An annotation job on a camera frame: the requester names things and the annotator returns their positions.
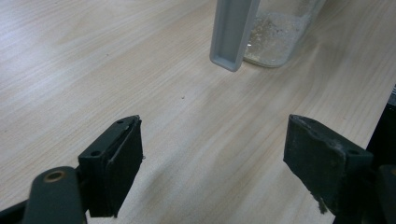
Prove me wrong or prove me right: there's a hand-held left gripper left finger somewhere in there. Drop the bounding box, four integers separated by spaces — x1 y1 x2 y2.
77 114 145 219

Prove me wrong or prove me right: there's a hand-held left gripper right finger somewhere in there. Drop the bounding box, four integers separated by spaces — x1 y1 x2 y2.
282 113 375 217

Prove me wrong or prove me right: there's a clear jar with grey lid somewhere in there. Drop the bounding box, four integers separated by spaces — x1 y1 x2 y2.
208 0 327 73

